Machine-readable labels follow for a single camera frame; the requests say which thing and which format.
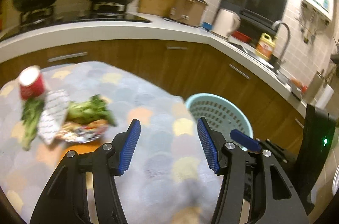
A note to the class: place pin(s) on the red paper cup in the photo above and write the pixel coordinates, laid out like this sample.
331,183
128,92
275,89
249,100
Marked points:
33,88

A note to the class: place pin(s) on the red container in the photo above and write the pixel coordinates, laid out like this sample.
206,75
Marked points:
242,37

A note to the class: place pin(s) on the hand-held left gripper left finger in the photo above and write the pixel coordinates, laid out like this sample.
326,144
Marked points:
129,144

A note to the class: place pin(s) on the green vegetable stalk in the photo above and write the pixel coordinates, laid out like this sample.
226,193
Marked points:
30,118

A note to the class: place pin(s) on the leafy greens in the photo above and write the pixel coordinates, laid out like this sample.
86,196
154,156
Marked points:
87,108

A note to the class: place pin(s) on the black gas stove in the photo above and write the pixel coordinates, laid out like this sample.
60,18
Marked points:
79,18

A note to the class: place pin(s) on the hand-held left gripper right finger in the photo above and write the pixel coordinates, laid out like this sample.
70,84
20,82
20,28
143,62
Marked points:
208,144

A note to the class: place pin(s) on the steel canister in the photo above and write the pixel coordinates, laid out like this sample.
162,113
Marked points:
315,88

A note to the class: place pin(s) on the orange sponge holder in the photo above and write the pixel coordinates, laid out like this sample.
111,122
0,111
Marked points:
298,86

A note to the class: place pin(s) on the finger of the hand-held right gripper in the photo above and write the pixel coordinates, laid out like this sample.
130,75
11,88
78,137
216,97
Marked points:
243,140

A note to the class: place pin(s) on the steel faucet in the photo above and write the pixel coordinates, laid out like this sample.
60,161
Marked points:
284,49

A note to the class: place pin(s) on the wooden base cabinets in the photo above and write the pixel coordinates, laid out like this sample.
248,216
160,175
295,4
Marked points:
159,62

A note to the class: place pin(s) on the beige rice cooker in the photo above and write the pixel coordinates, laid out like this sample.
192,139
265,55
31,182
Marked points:
188,10

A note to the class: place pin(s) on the white patterned paper wrapper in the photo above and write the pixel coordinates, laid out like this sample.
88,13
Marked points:
53,112

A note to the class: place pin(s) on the yellow detergent bottle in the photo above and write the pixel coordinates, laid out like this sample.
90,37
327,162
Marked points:
264,47

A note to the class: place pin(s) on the light blue plastic basket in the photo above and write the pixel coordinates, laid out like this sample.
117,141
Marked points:
212,110

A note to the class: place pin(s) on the white electric kettle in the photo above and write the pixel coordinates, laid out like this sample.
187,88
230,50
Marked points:
225,23

